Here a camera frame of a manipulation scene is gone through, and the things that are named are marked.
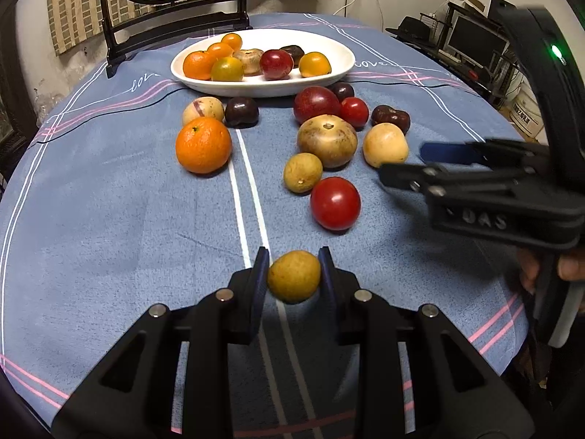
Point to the smooth round orange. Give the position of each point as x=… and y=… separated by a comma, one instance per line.
x=220, y=49
x=231, y=41

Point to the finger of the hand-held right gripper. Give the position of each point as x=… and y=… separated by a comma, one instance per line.
x=411, y=177
x=441, y=152

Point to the black speaker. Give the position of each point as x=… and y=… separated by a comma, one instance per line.
x=494, y=3

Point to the brown sapodilla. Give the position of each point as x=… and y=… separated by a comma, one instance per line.
x=327, y=140

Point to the black computer desk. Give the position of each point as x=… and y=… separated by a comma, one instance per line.
x=461, y=71

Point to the purple striped pepino melon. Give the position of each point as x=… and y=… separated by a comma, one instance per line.
x=203, y=110

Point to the yellow-green orange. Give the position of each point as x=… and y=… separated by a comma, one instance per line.
x=227, y=69

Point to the red cherry tomato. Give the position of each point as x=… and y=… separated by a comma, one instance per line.
x=335, y=202
x=354, y=112

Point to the beige checked curtain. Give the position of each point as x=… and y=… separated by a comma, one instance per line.
x=73, y=9

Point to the dark purple plum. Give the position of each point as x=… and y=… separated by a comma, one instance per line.
x=342, y=90
x=241, y=111

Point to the white plastic bucket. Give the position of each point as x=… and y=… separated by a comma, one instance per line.
x=523, y=109

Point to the oval yellow-orange kumquat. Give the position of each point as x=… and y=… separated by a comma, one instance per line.
x=314, y=64

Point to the tan mottled pepino melon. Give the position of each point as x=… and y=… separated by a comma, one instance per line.
x=249, y=60

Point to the large dark red plum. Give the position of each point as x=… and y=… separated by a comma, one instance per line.
x=316, y=104

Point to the dark brown lobed plum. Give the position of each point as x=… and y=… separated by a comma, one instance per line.
x=390, y=117
x=296, y=51

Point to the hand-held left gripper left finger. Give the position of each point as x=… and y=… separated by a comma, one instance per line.
x=259, y=283

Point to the small dark red plum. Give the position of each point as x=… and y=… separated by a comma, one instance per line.
x=276, y=64

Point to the blue striped tablecloth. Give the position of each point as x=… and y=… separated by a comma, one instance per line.
x=137, y=238

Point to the computer monitor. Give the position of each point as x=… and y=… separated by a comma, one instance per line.
x=475, y=41

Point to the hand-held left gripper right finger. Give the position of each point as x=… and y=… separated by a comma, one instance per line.
x=330, y=283

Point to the black hat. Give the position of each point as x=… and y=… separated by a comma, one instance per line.
x=411, y=27

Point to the pale yellow loquat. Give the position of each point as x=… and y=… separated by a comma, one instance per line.
x=385, y=145

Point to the white oval plate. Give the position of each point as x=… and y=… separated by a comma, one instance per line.
x=274, y=86

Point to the person's right hand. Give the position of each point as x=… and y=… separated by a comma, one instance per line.
x=573, y=269

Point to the orange mandarin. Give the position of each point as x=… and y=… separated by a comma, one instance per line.
x=199, y=65
x=203, y=145

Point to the brown longan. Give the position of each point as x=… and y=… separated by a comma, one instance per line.
x=294, y=276
x=303, y=172

